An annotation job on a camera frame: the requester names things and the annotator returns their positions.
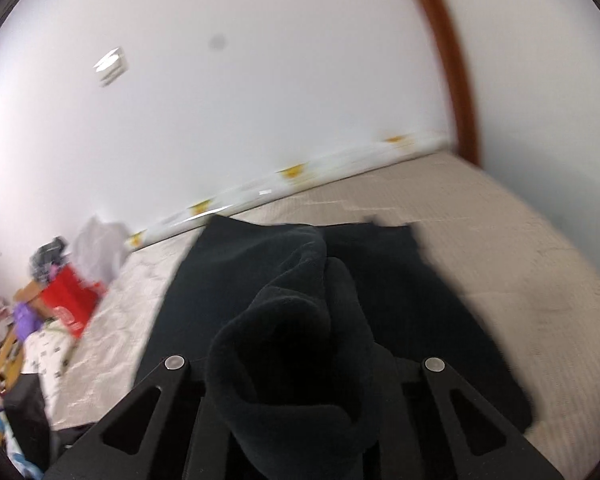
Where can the white floral quilt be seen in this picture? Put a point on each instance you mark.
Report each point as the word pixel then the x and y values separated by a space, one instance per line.
pixel 47 355

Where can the white plastic shopping bag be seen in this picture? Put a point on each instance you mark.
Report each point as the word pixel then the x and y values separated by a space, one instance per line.
pixel 100 250

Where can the black sweatshirt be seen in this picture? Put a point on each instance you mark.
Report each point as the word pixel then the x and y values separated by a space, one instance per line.
pixel 285 360

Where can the brown wooden door frame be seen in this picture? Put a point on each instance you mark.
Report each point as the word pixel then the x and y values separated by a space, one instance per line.
pixel 457 70

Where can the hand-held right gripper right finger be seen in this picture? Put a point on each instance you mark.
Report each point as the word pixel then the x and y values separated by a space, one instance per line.
pixel 437 380

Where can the white roll with yellow print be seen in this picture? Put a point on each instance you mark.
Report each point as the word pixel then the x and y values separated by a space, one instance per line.
pixel 290 175

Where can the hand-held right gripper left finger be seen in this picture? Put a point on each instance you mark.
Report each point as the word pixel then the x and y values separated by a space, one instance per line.
pixel 176 377

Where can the dark checkered cloth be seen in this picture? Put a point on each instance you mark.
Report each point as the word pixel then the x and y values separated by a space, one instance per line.
pixel 50 257

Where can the red paper bag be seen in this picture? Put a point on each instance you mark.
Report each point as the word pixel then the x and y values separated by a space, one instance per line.
pixel 70 300

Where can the wooden nightstand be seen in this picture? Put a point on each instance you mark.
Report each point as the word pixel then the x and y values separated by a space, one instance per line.
pixel 17 340

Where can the purple cloth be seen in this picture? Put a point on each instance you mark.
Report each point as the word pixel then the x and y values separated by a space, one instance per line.
pixel 26 318

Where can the striped bed quilt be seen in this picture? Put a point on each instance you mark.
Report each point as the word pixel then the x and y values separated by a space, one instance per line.
pixel 530 270

